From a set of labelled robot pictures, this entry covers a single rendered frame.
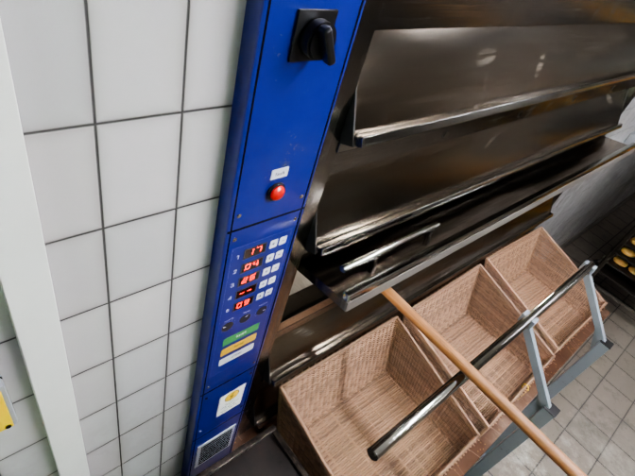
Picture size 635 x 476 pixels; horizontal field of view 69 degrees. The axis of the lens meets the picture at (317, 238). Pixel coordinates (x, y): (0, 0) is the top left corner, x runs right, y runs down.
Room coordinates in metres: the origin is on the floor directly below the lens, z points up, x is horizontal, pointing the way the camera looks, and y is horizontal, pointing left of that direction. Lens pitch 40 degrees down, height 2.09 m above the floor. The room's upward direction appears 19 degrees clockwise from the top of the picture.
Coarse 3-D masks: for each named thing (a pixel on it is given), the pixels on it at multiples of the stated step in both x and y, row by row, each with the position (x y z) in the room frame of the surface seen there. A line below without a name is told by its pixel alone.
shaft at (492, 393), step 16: (400, 304) 0.88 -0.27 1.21; (416, 320) 0.84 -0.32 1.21; (432, 336) 0.81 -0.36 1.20; (448, 352) 0.78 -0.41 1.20; (464, 368) 0.74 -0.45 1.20; (480, 384) 0.71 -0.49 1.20; (496, 400) 0.68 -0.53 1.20; (512, 416) 0.66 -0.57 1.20; (528, 432) 0.63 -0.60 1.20; (544, 448) 0.60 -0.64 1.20; (560, 464) 0.58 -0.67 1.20
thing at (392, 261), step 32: (576, 160) 1.74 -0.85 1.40; (480, 192) 1.27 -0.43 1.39; (512, 192) 1.32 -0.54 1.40; (416, 224) 0.99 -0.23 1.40; (448, 224) 1.03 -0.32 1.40; (320, 256) 0.76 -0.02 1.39; (352, 256) 0.79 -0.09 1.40; (384, 256) 0.82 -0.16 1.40; (320, 288) 0.67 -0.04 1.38; (384, 288) 0.72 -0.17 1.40
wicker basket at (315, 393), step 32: (352, 352) 0.98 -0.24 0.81; (384, 352) 1.11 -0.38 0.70; (416, 352) 1.09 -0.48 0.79; (288, 384) 0.76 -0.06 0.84; (320, 384) 0.86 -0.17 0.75; (352, 384) 0.98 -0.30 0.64; (384, 384) 1.06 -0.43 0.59; (416, 384) 1.05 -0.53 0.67; (288, 416) 0.70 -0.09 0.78; (320, 416) 0.84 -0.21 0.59; (352, 416) 0.88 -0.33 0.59; (384, 416) 0.93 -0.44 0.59; (448, 416) 0.95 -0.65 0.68; (320, 448) 0.74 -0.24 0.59; (352, 448) 0.77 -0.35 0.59; (416, 448) 0.85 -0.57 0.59; (448, 448) 0.89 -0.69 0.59
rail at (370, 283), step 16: (608, 160) 1.77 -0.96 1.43; (576, 176) 1.53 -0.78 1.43; (544, 192) 1.33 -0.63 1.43; (512, 208) 1.17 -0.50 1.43; (480, 224) 1.03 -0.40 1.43; (448, 240) 0.92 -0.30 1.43; (416, 256) 0.82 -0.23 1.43; (432, 256) 0.85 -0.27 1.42; (384, 272) 0.73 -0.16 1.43; (400, 272) 0.76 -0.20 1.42; (352, 288) 0.65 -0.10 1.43; (368, 288) 0.67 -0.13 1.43
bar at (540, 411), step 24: (528, 312) 1.06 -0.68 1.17; (504, 336) 0.93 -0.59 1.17; (528, 336) 1.02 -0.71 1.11; (600, 336) 1.31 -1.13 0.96; (480, 360) 0.81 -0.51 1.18; (456, 384) 0.71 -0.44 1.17; (552, 384) 1.29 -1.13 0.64; (432, 408) 0.63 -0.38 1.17; (528, 408) 1.29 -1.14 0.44; (552, 408) 0.92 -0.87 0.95; (408, 432) 0.55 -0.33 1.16; (504, 432) 1.28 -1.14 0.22; (504, 456) 0.89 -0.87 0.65
